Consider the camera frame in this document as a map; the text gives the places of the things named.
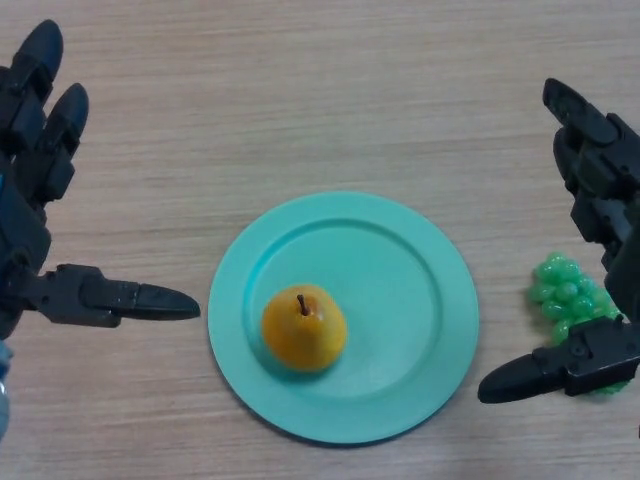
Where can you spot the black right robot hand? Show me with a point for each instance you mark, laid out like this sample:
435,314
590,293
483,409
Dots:
610,175

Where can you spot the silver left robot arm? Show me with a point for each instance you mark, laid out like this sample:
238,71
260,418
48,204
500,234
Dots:
4,390

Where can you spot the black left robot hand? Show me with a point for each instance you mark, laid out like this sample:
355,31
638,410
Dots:
20,210

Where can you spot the green round plate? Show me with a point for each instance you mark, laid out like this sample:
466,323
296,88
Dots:
400,320

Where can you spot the green grape bunch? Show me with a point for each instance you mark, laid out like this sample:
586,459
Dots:
560,292

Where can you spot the yellow pear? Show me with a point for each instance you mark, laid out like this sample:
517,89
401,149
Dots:
302,335

